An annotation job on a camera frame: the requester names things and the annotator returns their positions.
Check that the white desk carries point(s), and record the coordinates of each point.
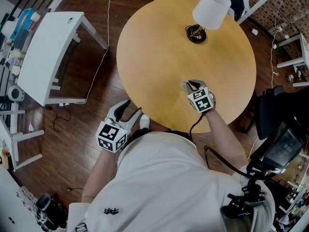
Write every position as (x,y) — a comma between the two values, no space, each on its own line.
(50,54)

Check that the white frame stand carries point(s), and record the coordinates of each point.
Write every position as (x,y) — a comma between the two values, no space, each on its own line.
(21,139)

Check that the person's right forearm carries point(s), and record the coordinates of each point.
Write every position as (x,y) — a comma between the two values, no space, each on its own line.
(224,134)

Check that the blue box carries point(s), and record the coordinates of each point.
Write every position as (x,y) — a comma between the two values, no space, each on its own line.
(25,19)

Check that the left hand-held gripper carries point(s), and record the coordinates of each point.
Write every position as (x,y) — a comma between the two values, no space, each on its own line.
(111,135)

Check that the white metal shelf rack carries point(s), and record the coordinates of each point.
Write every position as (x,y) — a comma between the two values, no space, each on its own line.
(260,1)

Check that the round grey device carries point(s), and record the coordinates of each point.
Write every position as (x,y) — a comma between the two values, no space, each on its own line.
(15,92)

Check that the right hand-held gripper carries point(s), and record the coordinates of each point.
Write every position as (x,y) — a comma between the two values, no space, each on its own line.
(201,100)

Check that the table lamp with white shade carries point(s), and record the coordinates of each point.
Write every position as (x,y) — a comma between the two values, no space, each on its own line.
(211,8)

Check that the black mounted monitor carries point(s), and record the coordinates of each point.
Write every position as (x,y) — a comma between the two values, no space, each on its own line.
(280,149)

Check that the person's white shirt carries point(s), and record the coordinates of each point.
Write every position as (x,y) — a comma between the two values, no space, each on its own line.
(169,182)

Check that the person's white shoe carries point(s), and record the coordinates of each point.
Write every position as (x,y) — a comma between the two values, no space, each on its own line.
(144,121)

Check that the round wooden table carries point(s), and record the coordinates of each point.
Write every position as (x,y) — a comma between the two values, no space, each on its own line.
(157,64)

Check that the small white lampshade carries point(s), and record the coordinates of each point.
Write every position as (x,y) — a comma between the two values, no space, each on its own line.
(9,28)

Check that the small light blue object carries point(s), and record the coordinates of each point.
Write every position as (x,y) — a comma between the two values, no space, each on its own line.
(183,85)

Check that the person's left forearm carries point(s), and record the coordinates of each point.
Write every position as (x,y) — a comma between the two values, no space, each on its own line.
(99,175)

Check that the black office chair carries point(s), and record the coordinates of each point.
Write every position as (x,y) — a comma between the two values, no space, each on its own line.
(275,110)

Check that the person's leg in black trousers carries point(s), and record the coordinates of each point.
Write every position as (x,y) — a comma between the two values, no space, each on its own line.
(137,134)

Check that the white side table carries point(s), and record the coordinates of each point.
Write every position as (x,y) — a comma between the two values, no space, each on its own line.
(293,57)

